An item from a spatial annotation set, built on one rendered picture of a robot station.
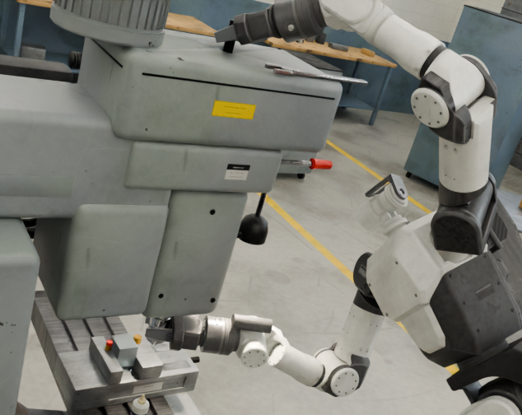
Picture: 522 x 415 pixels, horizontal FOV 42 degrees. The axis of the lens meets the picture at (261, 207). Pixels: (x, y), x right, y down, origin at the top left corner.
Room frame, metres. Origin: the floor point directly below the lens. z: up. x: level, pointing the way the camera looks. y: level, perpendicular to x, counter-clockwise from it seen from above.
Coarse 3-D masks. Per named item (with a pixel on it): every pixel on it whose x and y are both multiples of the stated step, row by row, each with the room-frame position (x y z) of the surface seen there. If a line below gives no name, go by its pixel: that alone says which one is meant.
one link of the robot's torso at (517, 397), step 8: (488, 384) 1.29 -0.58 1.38; (496, 384) 1.26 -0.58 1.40; (504, 384) 1.24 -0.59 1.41; (512, 384) 1.23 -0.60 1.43; (480, 392) 1.27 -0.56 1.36; (488, 392) 1.23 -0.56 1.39; (496, 392) 1.22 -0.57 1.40; (504, 392) 1.21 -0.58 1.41; (512, 392) 1.22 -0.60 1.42; (520, 392) 1.21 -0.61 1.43; (512, 400) 1.20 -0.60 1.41; (520, 400) 1.20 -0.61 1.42; (520, 408) 1.19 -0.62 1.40
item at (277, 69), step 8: (272, 64) 1.33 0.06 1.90; (280, 72) 1.30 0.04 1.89; (288, 72) 1.31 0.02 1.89; (296, 72) 1.33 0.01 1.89; (304, 72) 1.34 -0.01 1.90; (312, 72) 1.36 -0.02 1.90; (336, 80) 1.39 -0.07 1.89; (344, 80) 1.40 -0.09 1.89; (352, 80) 1.42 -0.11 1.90; (360, 80) 1.44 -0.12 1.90
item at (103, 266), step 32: (64, 224) 1.14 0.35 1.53; (96, 224) 1.13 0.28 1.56; (128, 224) 1.17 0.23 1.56; (160, 224) 1.20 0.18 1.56; (64, 256) 1.12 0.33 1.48; (96, 256) 1.14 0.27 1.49; (128, 256) 1.18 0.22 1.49; (64, 288) 1.11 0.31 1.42; (96, 288) 1.14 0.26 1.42; (128, 288) 1.18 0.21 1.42
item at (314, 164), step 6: (282, 162) 1.37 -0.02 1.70; (288, 162) 1.37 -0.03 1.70; (294, 162) 1.38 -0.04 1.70; (300, 162) 1.39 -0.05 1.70; (306, 162) 1.40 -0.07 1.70; (312, 162) 1.41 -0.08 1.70; (318, 162) 1.42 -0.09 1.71; (324, 162) 1.43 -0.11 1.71; (330, 162) 1.44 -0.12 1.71; (312, 168) 1.41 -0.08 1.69; (318, 168) 1.42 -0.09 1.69; (324, 168) 1.43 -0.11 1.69; (330, 168) 1.44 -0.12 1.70
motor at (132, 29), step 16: (64, 0) 1.14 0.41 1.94; (80, 0) 1.13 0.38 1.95; (96, 0) 1.13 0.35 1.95; (112, 0) 1.13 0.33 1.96; (128, 0) 1.14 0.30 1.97; (144, 0) 1.16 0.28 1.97; (160, 0) 1.19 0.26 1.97; (64, 16) 1.14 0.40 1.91; (80, 16) 1.13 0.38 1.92; (96, 16) 1.13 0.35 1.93; (112, 16) 1.14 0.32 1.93; (128, 16) 1.15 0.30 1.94; (144, 16) 1.17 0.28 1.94; (160, 16) 1.20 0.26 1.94; (80, 32) 1.13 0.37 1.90; (96, 32) 1.13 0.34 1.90; (112, 32) 1.13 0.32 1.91; (128, 32) 1.15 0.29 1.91; (144, 32) 1.17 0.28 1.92; (160, 32) 1.22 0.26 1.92
